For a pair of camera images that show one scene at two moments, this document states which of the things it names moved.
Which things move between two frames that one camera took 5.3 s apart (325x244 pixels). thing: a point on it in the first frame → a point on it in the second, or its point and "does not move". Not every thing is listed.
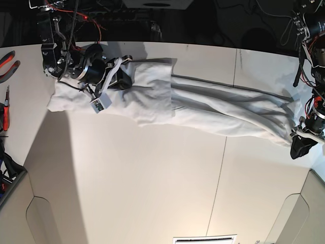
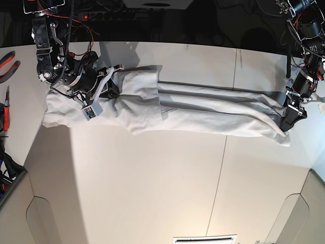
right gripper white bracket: x=302 y=141 → x=293 y=114
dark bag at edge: x=9 y=169 does not move
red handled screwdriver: x=6 y=111 does not move
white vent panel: x=227 y=239 does not move
